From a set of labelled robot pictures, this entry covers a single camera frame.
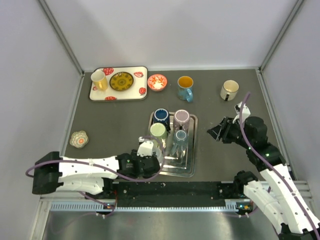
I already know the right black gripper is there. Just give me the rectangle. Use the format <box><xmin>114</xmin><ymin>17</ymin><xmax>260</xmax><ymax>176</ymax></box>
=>
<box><xmin>206</xmin><ymin>116</ymin><xmax>252</xmax><ymax>149</ymax></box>

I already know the teal mug white inside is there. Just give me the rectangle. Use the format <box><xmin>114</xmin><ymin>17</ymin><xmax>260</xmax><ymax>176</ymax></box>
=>
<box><xmin>170</xmin><ymin>129</ymin><xmax>189</xmax><ymax>156</ymax></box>

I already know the purple mug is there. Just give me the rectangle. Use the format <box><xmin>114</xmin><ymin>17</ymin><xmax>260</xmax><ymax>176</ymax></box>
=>
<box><xmin>173</xmin><ymin>109</ymin><xmax>190</xmax><ymax>133</ymax></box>

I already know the cream beige mug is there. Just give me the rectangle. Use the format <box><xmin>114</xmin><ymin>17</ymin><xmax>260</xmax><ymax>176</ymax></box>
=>
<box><xmin>220</xmin><ymin>79</ymin><xmax>240</xmax><ymax>101</ymax></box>

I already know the light green mug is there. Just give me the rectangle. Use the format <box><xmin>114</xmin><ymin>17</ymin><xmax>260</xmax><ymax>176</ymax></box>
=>
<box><xmin>149</xmin><ymin>122</ymin><xmax>168</xmax><ymax>149</ymax></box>

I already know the dark blue mug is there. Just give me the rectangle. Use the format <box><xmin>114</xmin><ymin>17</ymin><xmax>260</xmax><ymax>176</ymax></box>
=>
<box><xmin>152</xmin><ymin>108</ymin><xmax>171</xmax><ymax>132</ymax></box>

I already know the blue mug orange inside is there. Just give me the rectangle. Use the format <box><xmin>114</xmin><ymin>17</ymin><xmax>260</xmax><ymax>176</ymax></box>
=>
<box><xmin>177</xmin><ymin>76</ymin><xmax>194</xmax><ymax>103</ymax></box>

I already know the light blue mug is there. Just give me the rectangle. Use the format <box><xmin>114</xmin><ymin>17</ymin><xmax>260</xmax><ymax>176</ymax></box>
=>
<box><xmin>152</xmin><ymin>146</ymin><xmax>164</xmax><ymax>165</ymax></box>

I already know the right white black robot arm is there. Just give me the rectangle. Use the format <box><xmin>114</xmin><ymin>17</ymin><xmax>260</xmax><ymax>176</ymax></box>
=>
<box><xmin>207</xmin><ymin>116</ymin><xmax>320</xmax><ymax>240</ymax></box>

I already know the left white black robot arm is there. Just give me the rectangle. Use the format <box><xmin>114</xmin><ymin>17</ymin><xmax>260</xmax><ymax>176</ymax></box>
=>
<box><xmin>25</xmin><ymin>150</ymin><xmax>161</xmax><ymax>199</ymax></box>

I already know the yellow white mug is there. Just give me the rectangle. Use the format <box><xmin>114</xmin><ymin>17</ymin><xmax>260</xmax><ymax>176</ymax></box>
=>
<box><xmin>90</xmin><ymin>69</ymin><xmax>108</xmax><ymax>91</ymax></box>

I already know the silver metal tray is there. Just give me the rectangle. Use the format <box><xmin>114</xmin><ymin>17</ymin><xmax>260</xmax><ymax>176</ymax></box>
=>
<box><xmin>148</xmin><ymin>111</ymin><xmax>198</xmax><ymax>178</ymax></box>

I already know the red patterned small bowl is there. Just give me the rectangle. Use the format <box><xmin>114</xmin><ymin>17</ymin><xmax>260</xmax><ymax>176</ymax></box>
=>
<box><xmin>147</xmin><ymin>74</ymin><xmax>168</xmax><ymax>92</ymax></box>

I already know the white strawberry rectangular plate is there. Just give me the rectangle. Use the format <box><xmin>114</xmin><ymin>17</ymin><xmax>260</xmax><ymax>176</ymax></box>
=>
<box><xmin>89</xmin><ymin>66</ymin><xmax>148</xmax><ymax>102</ymax></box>

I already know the yellow green patterned saucer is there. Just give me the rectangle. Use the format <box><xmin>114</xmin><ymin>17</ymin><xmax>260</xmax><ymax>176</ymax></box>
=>
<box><xmin>109</xmin><ymin>71</ymin><xmax>134</xmax><ymax>91</ymax></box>

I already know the small floral dish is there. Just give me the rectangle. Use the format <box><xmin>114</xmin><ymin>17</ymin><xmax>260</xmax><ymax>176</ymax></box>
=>
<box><xmin>69</xmin><ymin>130</ymin><xmax>89</xmax><ymax>149</ymax></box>

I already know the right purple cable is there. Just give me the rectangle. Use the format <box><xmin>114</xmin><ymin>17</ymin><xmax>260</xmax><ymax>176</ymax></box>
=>
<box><xmin>239</xmin><ymin>91</ymin><xmax>320</xmax><ymax>236</ymax></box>

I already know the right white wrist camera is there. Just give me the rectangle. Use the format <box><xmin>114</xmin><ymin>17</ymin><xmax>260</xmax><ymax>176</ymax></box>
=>
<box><xmin>232</xmin><ymin>101</ymin><xmax>251</xmax><ymax>124</ymax></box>

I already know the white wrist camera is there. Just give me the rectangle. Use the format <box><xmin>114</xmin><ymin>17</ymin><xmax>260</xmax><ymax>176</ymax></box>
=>
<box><xmin>137</xmin><ymin>137</ymin><xmax>154</xmax><ymax>157</ymax></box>
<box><xmin>232</xmin><ymin>101</ymin><xmax>251</xmax><ymax>124</ymax></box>

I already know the grey slotted cable duct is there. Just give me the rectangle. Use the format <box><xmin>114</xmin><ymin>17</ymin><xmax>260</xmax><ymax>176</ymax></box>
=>
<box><xmin>50</xmin><ymin>199</ymin><xmax>253</xmax><ymax>213</ymax></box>

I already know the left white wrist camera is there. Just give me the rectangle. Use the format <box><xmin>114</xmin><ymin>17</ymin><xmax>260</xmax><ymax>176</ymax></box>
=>
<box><xmin>137</xmin><ymin>137</ymin><xmax>154</xmax><ymax>157</ymax></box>

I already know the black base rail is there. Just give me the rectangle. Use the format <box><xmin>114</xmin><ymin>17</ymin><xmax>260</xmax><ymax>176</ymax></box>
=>
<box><xmin>84</xmin><ymin>181</ymin><xmax>241</xmax><ymax>208</ymax></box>

